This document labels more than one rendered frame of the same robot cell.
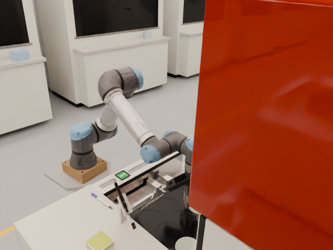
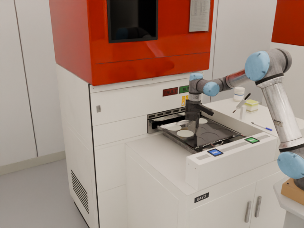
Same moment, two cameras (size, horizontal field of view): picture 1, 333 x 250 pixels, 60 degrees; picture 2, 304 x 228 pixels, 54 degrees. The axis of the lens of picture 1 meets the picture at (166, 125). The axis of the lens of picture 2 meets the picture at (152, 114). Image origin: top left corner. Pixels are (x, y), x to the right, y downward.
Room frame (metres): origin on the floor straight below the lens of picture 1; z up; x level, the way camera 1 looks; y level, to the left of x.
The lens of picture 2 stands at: (2.64, 0.05, 1.64)
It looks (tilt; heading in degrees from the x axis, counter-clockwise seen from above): 21 degrees down; 195
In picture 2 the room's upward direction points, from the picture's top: straight up
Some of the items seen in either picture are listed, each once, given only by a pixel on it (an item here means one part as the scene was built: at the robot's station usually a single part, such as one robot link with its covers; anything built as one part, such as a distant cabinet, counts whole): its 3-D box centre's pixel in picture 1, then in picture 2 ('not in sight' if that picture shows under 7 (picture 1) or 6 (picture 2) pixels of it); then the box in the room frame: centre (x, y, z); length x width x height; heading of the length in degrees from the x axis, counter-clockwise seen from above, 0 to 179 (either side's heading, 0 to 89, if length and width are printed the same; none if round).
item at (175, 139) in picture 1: (174, 142); (210, 87); (1.07, -0.03, 1.21); 0.11 x 0.11 x 0.08; 47
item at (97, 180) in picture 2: not in sight; (129, 166); (0.70, -0.64, 0.41); 0.82 x 0.70 x 0.82; 137
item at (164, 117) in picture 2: not in sight; (175, 120); (0.81, -0.26, 0.89); 0.44 x 0.02 x 0.10; 137
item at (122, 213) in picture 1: (124, 210); (241, 107); (0.84, 0.15, 1.03); 0.06 x 0.04 x 0.13; 47
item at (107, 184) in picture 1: (141, 176); (233, 158); (1.24, 0.12, 0.89); 0.55 x 0.09 x 0.14; 137
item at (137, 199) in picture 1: (142, 196); not in sight; (1.11, 0.11, 0.87); 0.36 x 0.08 x 0.03; 137
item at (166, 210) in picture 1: (185, 218); (197, 130); (0.94, -0.10, 0.90); 0.34 x 0.34 x 0.01; 47
